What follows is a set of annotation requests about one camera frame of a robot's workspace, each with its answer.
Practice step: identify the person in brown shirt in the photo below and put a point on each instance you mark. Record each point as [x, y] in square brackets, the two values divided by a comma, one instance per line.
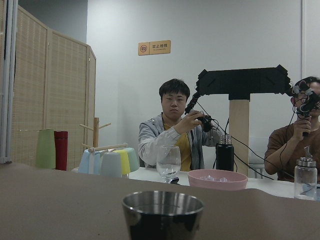
[287, 144]

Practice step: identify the yellow cup on rack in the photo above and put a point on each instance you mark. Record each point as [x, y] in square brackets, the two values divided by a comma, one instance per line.
[124, 159]

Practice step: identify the red thermos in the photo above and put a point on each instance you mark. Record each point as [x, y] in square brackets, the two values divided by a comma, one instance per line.
[61, 150]

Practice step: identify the wine glass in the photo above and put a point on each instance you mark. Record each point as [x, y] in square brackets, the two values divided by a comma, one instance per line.
[168, 162]

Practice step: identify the person in background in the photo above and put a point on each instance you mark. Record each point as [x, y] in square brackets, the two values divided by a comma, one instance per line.
[175, 128]

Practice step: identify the green cup on rack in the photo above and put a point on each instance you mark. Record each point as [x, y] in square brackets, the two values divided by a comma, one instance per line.
[134, 163]

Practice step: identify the black thermos bottle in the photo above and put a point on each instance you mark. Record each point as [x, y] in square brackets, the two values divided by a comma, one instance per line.
[224, 151]

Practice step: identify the black teleoperation stand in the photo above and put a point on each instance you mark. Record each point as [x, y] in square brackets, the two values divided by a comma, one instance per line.
[239, 84]

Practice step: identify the pink bowl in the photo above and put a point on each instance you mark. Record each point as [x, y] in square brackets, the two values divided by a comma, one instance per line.
[217, 179]

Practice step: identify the steel double jigger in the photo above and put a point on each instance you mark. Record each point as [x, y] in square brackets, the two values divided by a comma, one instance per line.
[162, 215]

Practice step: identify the bamboo folding screen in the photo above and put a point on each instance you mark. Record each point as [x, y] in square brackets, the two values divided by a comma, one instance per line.
[47, 81]

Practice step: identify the green tall tumbler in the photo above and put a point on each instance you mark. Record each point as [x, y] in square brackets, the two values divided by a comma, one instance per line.
[45, 156]

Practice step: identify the orange wall sign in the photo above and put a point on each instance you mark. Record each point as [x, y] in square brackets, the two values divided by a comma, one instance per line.
[154, 47]

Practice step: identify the glass oil bottle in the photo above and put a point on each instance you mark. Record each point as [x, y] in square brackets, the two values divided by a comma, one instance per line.
[305, 177]

